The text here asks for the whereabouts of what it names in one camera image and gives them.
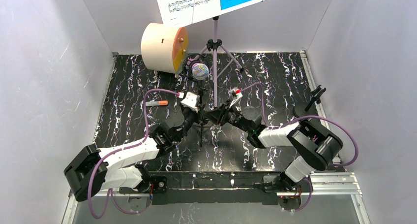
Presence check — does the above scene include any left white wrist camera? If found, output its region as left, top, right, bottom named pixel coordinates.
left=180, top=92, right=200, bottom=113

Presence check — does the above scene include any black round-base mic stand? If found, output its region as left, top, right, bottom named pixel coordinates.
left=293, top=85, right=327, bottom=118

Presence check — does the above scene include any purple cable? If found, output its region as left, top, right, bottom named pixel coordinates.
left=239, top=82, right=359, bottom=213
left=87, top=89, right=185, bottom=219

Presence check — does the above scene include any white sheet music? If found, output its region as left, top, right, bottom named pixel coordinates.
left=153, top=0, right=272, bottom=25

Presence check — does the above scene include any orange and grey marker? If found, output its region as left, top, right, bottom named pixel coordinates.
left=145, top=100, right=168, bottom=107

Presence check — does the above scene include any cream and orange drum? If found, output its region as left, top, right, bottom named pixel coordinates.
left=141, top=23, right=189, bottom=77

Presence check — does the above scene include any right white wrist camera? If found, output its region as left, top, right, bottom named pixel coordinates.
left=228, top=87, right=242, bottom=108

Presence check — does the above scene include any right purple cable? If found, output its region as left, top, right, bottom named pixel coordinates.
left=239, top=82, right=359, bottom=213

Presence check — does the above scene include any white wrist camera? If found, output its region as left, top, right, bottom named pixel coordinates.
left=180, top=92, right=200, bottom=113
left=228, top=87, right=242, bottom=108

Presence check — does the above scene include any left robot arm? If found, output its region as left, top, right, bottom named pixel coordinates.
left=64, top=106, right=204, bottom=202

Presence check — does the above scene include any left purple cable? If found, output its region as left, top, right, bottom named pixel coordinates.
left=87, top=89, right=185, bottom=219

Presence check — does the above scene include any aluminium frame rail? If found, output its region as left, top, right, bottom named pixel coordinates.
left=63, top=172, right=370, bottom=224

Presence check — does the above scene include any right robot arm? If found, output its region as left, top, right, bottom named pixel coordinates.
left=204, top=104, right=343, bottom=192

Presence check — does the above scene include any blue mesh microphone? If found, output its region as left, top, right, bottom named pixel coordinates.
left=191, top=63, right=209, bottom=81

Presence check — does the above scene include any black tripod mic stand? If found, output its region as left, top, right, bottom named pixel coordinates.
left=183, top=53, right=209, bottom=147

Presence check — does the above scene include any silver tripod music stand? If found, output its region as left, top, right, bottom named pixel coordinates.
left=195, top=16, right=244, bottom=107

